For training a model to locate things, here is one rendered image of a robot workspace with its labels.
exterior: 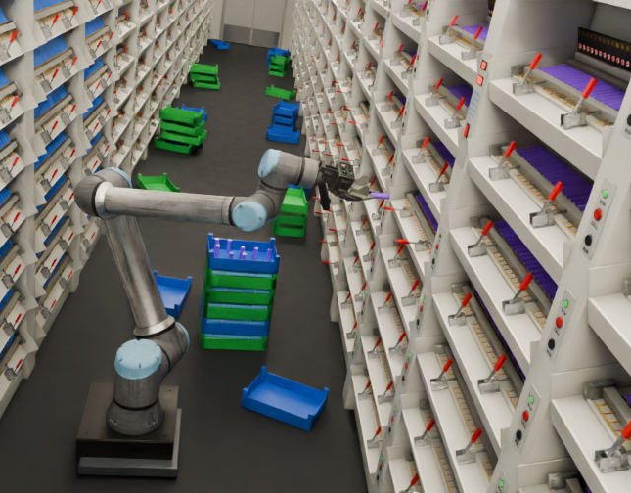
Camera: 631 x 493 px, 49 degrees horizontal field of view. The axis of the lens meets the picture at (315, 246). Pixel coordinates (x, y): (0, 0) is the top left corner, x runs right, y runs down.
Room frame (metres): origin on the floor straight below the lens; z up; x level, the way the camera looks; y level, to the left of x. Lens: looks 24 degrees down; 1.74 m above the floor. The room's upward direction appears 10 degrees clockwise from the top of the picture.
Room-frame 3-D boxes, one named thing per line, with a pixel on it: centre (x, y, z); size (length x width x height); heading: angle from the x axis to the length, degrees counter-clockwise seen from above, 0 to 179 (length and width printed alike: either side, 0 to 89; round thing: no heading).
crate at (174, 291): (2.95, 0.69, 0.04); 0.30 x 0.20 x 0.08; 1
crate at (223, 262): (2.73, 0.31, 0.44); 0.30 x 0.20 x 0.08; 104
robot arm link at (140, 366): (1.92, 0.51, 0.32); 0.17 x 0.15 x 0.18; 168
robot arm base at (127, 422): (1.90, 0.51, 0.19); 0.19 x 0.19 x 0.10
